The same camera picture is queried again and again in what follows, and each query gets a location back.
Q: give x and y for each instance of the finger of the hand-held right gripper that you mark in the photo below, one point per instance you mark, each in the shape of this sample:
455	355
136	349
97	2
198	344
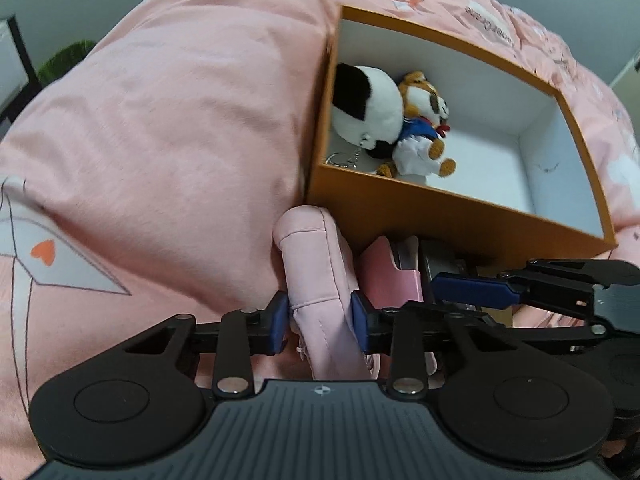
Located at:
450	310
470	291

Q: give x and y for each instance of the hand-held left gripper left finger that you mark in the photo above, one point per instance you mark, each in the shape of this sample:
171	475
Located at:
281	322

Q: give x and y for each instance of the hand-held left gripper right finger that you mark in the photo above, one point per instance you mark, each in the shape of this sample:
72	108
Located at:
360	324

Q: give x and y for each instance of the pink fabric pouch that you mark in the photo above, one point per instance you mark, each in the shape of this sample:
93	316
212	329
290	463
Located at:
320	280

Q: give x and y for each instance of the orange cardboard storage box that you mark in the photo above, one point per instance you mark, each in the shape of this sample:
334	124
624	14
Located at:
450	220

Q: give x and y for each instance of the red panda plush toy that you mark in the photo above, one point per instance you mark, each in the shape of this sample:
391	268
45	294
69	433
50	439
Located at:
415	150

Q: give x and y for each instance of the pink printed blanket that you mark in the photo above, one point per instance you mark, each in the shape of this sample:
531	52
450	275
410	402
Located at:
175	135

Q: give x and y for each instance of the green potted plant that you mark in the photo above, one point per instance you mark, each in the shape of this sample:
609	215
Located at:
65	62

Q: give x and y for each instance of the white panel black frame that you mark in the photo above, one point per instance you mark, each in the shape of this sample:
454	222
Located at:
11	60

